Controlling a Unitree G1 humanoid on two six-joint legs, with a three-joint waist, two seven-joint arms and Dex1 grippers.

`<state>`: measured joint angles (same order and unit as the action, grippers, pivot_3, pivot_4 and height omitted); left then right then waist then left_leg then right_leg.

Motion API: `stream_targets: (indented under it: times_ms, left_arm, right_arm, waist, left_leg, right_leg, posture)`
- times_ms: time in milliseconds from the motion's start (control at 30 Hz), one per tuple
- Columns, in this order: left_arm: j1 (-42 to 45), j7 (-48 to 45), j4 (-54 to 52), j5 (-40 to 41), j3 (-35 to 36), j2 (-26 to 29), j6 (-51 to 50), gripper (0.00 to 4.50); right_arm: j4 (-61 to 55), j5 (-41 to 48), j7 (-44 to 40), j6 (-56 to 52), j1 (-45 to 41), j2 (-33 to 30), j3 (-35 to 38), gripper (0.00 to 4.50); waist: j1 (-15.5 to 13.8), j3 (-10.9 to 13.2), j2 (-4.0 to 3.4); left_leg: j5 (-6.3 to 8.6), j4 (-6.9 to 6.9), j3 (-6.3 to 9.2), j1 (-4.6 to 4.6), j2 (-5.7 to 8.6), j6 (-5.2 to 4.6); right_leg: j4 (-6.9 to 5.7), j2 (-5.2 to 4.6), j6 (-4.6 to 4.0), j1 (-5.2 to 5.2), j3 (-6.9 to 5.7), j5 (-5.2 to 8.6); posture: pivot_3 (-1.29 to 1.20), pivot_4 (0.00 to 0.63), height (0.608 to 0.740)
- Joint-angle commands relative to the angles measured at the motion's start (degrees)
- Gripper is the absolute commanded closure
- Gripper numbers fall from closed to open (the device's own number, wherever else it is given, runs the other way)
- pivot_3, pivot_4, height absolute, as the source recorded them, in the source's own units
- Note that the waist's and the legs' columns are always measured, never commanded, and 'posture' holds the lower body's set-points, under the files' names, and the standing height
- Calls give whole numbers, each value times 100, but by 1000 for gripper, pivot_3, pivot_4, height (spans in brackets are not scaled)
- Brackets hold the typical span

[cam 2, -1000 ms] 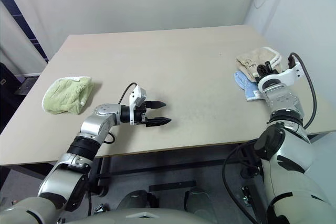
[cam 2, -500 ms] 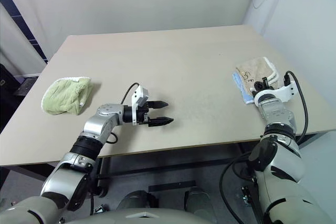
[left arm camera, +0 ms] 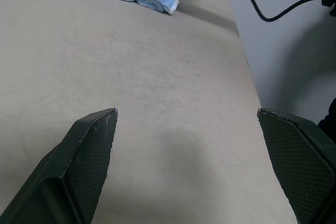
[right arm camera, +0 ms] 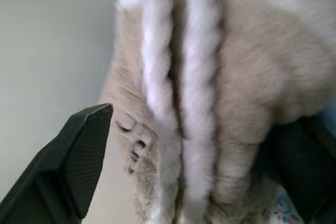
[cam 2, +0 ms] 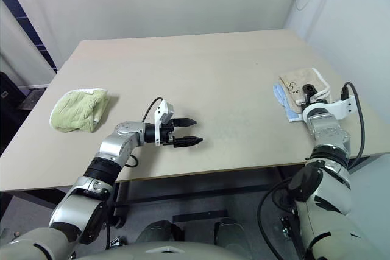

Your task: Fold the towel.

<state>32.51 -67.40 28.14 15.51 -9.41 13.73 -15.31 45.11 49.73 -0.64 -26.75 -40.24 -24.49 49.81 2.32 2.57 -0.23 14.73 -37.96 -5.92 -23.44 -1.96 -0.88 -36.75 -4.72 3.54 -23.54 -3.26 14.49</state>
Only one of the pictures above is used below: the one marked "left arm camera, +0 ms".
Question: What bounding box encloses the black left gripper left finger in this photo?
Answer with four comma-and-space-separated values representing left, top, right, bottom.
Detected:
0, 108, 119, 224

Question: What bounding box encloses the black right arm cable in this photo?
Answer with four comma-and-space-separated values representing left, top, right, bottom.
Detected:
246, 0, 325, 23

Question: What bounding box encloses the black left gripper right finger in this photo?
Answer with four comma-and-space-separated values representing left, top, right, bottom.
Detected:
256, 107, 336, 224

